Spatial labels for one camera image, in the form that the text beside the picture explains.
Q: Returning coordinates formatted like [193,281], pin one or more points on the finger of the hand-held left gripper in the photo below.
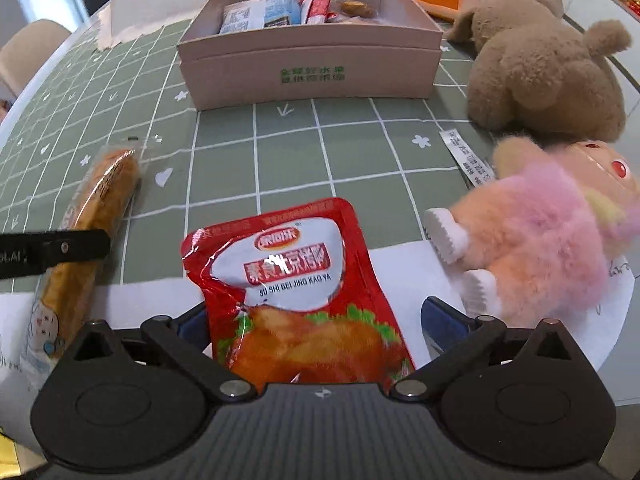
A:
[75,247]

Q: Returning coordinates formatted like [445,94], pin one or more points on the long bread stick packet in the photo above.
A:
[107,185]

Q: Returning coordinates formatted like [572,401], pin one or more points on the pink cardboard box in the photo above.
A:
[310,70]

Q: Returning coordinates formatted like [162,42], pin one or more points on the beige lace-edged cloth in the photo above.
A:
[130,35]

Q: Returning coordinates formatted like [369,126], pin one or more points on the green checked table mat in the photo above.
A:
[350,160]

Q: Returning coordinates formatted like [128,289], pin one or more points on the red roast duck snack packet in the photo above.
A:
[300,280]

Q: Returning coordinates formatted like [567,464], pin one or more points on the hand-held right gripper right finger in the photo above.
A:
[440,325]

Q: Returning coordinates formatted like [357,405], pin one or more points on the round bread bun packet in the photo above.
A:
[356,9]

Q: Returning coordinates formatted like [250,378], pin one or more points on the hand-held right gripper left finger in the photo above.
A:
[192,327]

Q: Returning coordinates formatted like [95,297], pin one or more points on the white paper sheet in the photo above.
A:
[395,280]

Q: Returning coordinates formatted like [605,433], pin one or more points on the brown plush toy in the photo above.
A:
[540,75]

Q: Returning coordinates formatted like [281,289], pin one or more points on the blue white snack packet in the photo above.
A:
[250,15]

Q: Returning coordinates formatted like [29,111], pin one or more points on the red green striped snack packet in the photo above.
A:
[317,9]

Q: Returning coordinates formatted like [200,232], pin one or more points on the pink plush toy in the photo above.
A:
[540,240]

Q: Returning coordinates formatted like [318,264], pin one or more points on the white fabric care label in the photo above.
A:
[467,157]

